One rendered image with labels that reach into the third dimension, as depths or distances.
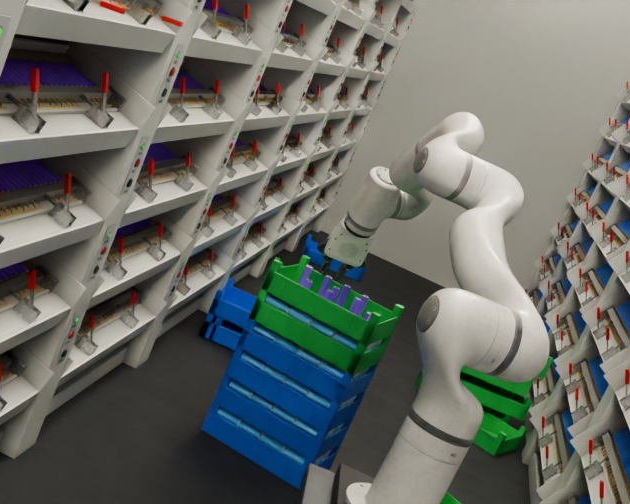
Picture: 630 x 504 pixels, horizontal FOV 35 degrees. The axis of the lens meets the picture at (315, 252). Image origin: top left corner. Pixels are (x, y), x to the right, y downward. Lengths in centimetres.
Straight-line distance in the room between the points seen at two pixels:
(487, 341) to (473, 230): 25
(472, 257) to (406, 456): 37
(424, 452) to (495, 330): 24
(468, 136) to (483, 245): 30
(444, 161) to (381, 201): 46
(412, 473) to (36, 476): 80
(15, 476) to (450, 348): 94
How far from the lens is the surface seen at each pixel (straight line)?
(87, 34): 157
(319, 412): 244
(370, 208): 236
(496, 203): 191
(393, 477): 175
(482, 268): 178
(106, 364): 265
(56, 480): 215
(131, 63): 194
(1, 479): 210
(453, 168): 192
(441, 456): 172
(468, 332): 164
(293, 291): 242
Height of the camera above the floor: 105
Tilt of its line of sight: 12 degrees down
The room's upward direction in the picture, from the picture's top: 23 degrees clockwise
